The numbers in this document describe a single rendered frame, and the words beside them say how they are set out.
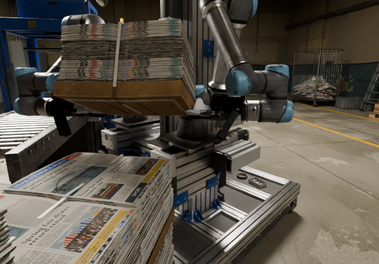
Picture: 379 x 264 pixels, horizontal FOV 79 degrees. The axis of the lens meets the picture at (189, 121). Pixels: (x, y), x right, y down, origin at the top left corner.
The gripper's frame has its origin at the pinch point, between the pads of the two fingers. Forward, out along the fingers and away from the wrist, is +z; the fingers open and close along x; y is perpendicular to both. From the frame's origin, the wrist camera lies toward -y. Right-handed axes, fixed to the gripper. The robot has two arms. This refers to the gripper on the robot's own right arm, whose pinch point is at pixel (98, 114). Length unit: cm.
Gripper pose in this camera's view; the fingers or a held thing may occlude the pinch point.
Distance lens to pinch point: 95.6
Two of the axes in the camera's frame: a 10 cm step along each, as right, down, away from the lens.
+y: 0.6, -9.9, 1.4
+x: 1.6, 1.5, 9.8
